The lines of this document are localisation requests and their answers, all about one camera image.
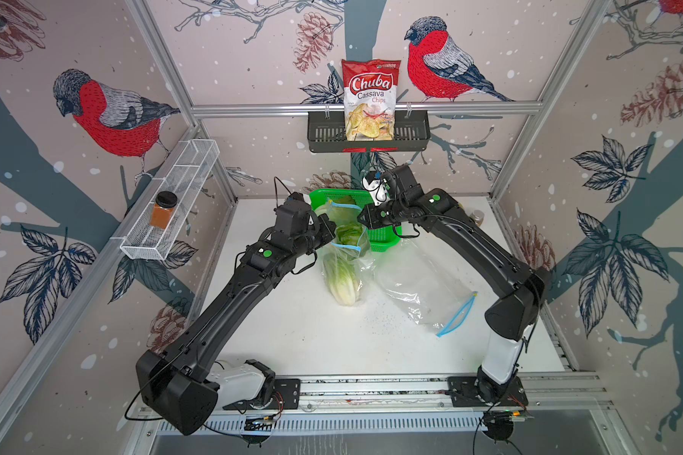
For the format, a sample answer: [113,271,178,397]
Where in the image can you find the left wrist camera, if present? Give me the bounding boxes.
[272,191,312,239]

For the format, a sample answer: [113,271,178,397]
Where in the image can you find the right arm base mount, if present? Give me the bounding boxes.
[446,372,529,408]

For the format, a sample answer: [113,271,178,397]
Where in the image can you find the aluminium rail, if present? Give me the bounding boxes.
[141,370,607,411]

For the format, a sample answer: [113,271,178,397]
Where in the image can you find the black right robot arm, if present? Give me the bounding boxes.
[358,189,551,386]

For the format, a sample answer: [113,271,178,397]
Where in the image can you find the chinese cabbage front dark leaves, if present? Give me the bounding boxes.
[322,253,362,306]

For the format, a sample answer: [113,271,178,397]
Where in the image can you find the chinese cabbage light green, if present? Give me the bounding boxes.
[336,223,370,254]

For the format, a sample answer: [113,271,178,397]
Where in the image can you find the small clear spice bottle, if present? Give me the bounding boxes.
[470,210,485,227]

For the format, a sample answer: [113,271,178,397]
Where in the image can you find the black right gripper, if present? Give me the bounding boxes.
[351,202,406,232]

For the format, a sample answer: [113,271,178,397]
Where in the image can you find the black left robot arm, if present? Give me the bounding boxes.
[136,210,336,435]

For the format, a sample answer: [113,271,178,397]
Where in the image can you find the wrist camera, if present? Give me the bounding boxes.
[272,191,312,239]
[381,165,425,206]

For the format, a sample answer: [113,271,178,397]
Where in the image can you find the green plastic basket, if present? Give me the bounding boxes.
[309,189,400,252]

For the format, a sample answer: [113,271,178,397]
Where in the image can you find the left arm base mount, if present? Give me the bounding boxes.
[218,359,301,413]

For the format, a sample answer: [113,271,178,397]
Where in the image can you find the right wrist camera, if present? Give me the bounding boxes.
[381,165,425,206]

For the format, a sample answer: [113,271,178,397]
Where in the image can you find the white wire shelf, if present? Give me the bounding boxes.
[121,140,219,261]

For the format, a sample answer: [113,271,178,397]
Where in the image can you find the orange spice jar black lid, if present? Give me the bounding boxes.
[149,191,178,229]

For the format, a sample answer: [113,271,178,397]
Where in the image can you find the clear zipper bag blue zip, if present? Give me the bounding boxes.
[314,195,371,306]

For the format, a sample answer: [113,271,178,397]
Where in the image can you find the black wall basket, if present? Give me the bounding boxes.
[307,111,431,154]

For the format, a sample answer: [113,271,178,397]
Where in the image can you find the red cassava chips bag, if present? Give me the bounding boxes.
[341,60,400,141]

